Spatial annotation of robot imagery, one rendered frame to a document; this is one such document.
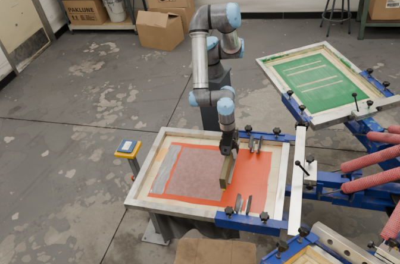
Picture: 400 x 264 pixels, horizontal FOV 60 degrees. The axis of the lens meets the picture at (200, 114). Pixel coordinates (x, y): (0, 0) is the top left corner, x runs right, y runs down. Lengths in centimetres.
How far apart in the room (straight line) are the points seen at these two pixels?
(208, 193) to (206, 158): 24
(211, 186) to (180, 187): 17
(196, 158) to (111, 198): 139
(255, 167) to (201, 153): 33
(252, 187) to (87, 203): 183
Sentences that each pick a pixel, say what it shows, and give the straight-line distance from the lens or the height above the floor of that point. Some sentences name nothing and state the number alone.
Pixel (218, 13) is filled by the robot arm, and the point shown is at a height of 173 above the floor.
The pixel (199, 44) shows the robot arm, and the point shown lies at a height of 162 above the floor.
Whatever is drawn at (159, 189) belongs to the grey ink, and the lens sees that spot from 191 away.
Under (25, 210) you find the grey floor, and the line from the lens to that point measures 355.
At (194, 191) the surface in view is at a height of 96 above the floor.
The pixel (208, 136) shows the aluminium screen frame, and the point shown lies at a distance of 209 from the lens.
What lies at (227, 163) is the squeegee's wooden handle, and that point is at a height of 115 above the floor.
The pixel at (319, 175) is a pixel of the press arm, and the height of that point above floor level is 104.
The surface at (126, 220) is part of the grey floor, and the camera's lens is 306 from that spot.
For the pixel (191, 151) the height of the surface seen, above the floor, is 96.
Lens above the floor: 243
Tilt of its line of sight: 40 degrees down
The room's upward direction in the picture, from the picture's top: 10 degrees counter-clockwise
